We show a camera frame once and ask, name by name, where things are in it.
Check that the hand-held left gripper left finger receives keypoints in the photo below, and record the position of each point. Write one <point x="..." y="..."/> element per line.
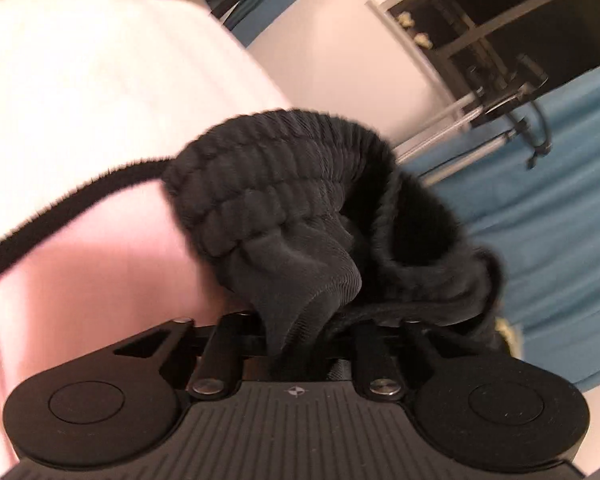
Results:
<point x="225" y="350"/>

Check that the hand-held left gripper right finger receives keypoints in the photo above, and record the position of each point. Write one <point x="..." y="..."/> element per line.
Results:
<point x="375" y="355"/>

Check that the wide blue curtain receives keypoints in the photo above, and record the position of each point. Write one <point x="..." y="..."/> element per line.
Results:
<point x="555" y="220"/>

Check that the metal tripod stand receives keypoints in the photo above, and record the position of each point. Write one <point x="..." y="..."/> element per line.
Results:
<point x="505" y="95"/>

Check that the narrow blue curtain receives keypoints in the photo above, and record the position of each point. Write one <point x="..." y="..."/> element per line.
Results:
<point x="260" y="5"/>

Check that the dark window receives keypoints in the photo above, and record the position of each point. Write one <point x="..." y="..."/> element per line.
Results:
<point x="505" y="0"/>

